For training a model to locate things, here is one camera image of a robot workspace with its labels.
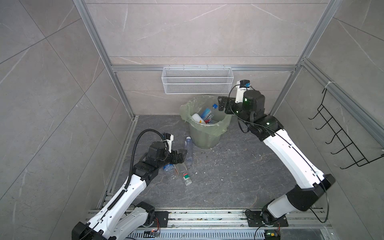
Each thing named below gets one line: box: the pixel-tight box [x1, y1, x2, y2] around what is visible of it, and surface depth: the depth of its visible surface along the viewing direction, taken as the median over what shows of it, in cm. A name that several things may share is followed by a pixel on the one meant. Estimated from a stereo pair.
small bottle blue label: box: [163, 163, 175, 172], surface depth 89 cm
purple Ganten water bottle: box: [185, 136, 193, 166], surface depth 101 cm
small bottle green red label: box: [182, 172, 192, 186], surface depth 85 cm
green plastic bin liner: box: [180, 95, 232, 138], surface depth 90 cm
